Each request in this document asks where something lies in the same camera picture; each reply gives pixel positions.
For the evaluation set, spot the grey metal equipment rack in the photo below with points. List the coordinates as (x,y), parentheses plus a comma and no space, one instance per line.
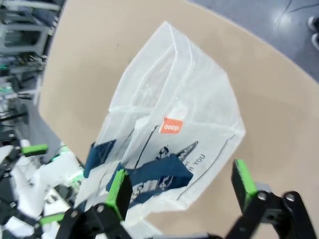
(27,30)

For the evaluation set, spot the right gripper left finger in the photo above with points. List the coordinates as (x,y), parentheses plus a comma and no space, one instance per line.
(117,196)

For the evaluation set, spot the translucent white shopping bag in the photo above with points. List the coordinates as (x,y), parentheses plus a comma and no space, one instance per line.
(189,99)

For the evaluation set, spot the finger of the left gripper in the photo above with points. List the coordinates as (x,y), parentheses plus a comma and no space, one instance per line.
(35,150)
(51,219)

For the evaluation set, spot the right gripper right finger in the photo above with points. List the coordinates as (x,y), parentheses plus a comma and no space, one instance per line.
(245,184)

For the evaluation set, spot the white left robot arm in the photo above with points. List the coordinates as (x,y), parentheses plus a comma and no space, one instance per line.
(49,174)

